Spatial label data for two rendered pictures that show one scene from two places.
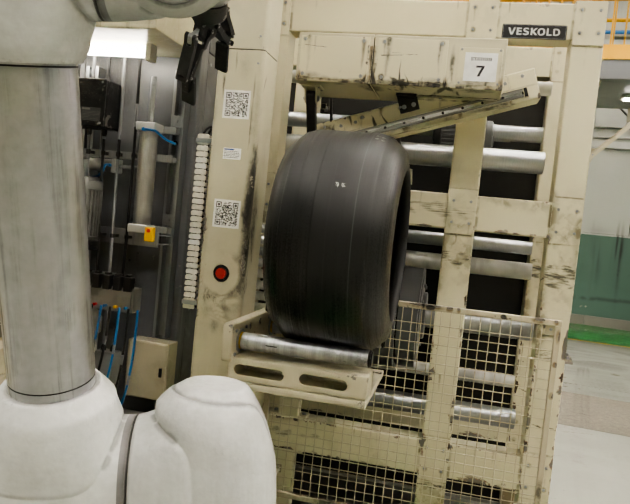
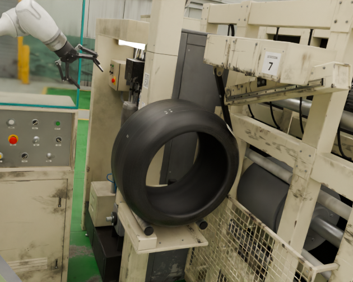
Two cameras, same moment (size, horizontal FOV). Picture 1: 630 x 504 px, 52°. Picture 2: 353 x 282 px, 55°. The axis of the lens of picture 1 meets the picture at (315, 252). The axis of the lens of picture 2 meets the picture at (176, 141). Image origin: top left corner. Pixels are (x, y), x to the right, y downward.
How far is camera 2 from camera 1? 1.55 m
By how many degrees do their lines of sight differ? 52
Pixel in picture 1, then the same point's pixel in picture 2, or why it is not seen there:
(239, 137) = (145, 97)
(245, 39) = (151, 46)
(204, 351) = not seen: hidden behind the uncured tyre
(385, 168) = (148, 131)
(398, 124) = (254, 94)
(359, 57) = (223, 51)
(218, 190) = not seen: hidden behind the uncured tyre
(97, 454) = not seen: outside the picture
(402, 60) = (238, 55)
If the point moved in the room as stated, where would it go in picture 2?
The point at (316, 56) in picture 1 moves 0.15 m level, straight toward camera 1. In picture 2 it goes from (210, 49) to (186, 46)
